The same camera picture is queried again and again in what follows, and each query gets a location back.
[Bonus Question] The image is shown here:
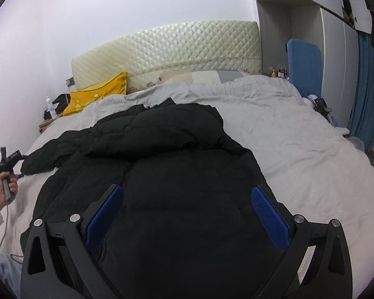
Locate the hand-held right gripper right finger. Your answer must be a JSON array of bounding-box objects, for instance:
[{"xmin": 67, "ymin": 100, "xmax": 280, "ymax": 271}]
[{"xmin": 251, "ymin": 184, "xmax": 353, "ymax": 299}]

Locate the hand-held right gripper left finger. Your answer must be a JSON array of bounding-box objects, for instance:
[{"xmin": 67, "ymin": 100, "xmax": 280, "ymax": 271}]
[{"xmin": 19, "ymin": 184, "xmax": 124, "ymax": 299}]

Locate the black down jacket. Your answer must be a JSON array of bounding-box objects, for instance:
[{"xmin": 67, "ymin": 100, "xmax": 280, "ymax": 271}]
[{"xmin": 20, "ymin": 97, "xmax": 295, "ymax": 299}]

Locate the person's left hand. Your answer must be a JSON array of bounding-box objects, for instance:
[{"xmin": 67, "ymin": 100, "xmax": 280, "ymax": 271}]
[{"xmin": 0, "ymin": 174, "xmax": 19, "ymax": 207}]

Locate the wooden nightstand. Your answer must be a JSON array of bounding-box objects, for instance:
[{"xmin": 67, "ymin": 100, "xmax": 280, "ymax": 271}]
[{"xmin": 39, "ymin": 114, "xmax": 63, "ymax": 135}]

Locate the white plastic bottle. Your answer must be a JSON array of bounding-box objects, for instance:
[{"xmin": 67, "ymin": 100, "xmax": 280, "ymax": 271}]
[{"xmin": 45, "ymin": 97, "xmax": 57, "ymax": 120}]

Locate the black bag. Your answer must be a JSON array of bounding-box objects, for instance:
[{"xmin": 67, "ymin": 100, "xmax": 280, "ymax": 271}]
[{"xmin": 44, "ymin": 93, "xmax": 72, "ymax": 116}]

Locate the grey bed sheet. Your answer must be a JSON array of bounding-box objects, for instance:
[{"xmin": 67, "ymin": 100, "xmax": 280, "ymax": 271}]
[{"xmin": 0, "ymin": 75, "xmax": 374, "ymax": 299}]

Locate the person's leg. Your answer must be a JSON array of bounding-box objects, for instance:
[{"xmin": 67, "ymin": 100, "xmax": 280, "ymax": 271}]
[{"xmin": 0, "ymin": 253, "xmax": 23, "ymax": 298}]

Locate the yellow pillow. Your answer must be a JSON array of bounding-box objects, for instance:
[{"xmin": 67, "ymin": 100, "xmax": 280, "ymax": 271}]
[{"xmin": 63, "ymin": 71, "xmax": 128, "ymax": 117}]

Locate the translucent blue storage box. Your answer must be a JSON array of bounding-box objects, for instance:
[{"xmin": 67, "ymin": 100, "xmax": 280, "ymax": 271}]
[{"xmin": 344, "ymin": 136, "xmax": 366, "ymax": 154}]

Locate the black device on stand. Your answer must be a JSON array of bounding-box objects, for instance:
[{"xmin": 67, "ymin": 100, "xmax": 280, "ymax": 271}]
[{"xmin": 313, "ymin": 97, "xmax": 333, "ymax": 117}]

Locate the row of small bottles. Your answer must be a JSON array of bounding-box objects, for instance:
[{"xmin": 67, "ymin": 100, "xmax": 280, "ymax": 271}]
[{"xmin": 267, "ymin": 66, "xmax": 289, "ymax": 79}]

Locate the grey white pillow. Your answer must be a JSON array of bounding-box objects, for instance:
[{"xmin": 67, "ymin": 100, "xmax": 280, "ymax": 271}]
[{"xmin": 157, "ymin": 69, "xmax": 247, "ymax": 85}]

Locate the blue curtain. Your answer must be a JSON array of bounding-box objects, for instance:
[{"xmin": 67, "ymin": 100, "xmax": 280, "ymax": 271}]
[{"xmin": 348, "ymin": 32, "xmax": 374, "ymax": 154}]

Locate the blue padded chair back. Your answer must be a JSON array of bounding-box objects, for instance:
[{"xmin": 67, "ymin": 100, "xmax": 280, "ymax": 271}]
[{"xmin": 286, "ymin": 38, "xmax": 323, "ymax": 101}]

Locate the cream quilted headboard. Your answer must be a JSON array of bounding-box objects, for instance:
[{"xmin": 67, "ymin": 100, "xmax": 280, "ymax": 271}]
[{"xmin": 71, "ymin": 21, "xmax": 262, "ymax": 95}]

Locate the grey wardrobe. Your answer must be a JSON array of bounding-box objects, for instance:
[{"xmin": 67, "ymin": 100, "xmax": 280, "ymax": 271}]
[{"xmin": 256, "ymin": 0, "xmax": 374, "ymax": 131}]

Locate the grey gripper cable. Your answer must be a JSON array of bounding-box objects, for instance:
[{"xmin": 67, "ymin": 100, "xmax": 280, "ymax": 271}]
[{"xmin": 0, "ymin": 203, "xmax": 26, "ymax": 264}]

